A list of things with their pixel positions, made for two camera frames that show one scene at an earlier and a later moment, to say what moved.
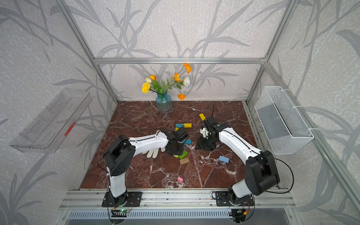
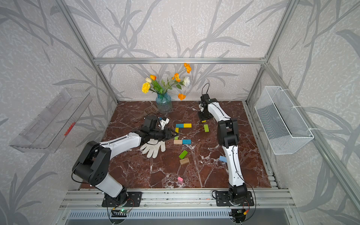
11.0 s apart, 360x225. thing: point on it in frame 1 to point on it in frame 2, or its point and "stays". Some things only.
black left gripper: [180, 153] to [166, 137]
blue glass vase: [163, 103] stays
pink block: [180, 180] stays
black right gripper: [200, 145] to [201, 117]
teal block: [188, 141] stays
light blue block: [224, 159] stays
